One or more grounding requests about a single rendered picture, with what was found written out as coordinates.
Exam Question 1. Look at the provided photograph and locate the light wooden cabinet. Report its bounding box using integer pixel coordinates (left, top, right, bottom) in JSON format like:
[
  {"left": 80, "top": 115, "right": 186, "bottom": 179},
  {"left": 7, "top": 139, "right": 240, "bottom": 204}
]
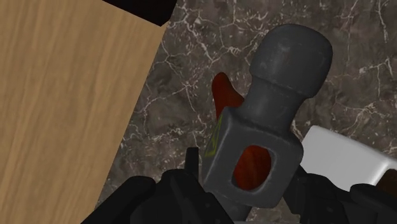
[{"left": 0, "top": 0, "right": 171, "bottom": 224}]

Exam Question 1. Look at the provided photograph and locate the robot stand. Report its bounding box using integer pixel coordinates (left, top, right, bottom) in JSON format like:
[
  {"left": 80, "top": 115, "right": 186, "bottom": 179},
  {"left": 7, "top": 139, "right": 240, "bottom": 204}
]
[{"left": 102, "top": 0, "right": 179, "bottom": 27}]

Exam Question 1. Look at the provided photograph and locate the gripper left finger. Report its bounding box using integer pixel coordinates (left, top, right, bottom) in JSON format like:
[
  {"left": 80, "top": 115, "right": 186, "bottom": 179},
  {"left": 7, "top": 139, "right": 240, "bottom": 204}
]
[{"left": 81, "top": 146, "right": 234, "bottom": 224}]

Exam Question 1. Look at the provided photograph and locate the grey hammer with red handle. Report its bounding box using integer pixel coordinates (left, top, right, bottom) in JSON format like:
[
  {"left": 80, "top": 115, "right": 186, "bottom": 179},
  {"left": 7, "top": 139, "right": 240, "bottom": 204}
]
[{"left": 201, "top": 24, "right": 334, "bottom": 223}]

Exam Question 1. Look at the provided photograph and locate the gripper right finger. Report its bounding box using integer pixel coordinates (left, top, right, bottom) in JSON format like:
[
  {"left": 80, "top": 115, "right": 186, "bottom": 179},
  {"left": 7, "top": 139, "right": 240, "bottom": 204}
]
[{"left": 282, "top": 165, "right": 397, "bottom": 224}]

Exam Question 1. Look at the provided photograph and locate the white rounded block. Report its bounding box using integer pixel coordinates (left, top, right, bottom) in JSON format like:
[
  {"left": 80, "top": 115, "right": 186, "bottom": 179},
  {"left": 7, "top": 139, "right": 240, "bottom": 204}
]
[{"left": 300, "top": 125, "right": 397, "bottom": 192}]

